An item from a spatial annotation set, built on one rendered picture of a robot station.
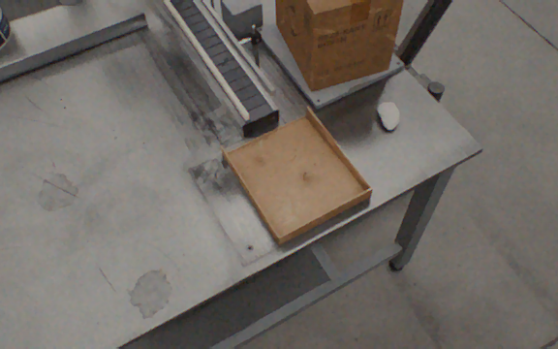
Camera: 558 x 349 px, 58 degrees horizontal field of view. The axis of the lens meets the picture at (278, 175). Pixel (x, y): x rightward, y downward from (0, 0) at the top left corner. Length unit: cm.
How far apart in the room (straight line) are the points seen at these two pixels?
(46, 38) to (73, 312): 85
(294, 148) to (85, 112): 60
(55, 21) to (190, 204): 78
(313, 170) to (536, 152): 149
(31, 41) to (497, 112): 202
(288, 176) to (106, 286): 50
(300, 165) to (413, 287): 95
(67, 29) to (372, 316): 145
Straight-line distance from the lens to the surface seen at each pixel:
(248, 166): 128
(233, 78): 142
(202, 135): 136
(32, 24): 177
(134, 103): 148
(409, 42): 206
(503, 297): 216
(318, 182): 125
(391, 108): 138
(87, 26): 168
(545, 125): 269
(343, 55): 136
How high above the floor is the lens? 190
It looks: 57 degrees down
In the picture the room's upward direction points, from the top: 3 degrees counter-clockwise
